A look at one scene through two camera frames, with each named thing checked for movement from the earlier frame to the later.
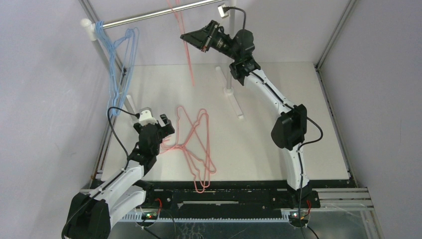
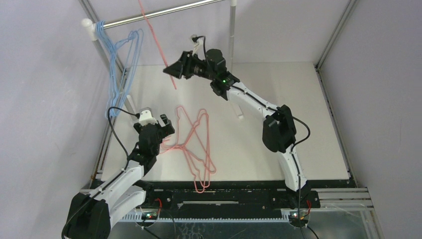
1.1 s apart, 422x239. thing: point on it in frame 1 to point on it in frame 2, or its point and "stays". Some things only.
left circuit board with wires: x=149 y=218 stays
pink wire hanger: x=182 y=31 to x=158 y=45
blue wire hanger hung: x=105 y=46 to x=120 y=52
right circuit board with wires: x=294 y=216 stays
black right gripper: x=210 y=36 to x=184 y=65
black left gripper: x=167 y=130 stays
